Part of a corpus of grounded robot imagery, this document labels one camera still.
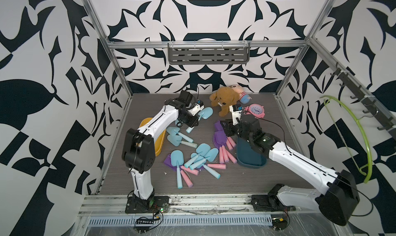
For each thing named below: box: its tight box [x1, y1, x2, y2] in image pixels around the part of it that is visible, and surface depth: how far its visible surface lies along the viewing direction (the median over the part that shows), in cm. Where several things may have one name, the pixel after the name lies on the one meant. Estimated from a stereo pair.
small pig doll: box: [228, 84, 253, 105], surface depth 113 cm
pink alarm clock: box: [243, 103, 266, 119], surface depth 110 cm
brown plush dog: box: [209, 86, 240, 117], surface depth 98 cm
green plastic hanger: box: [319, 95, 373, 184], surface depth 63 cm
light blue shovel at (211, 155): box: [189, 147, 220, 171], surface depth 90 cm
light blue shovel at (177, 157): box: [170, 149, 185, 190], surface depth 88 cm
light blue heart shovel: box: [167, 126, 194, 143], surface depth 98 cm
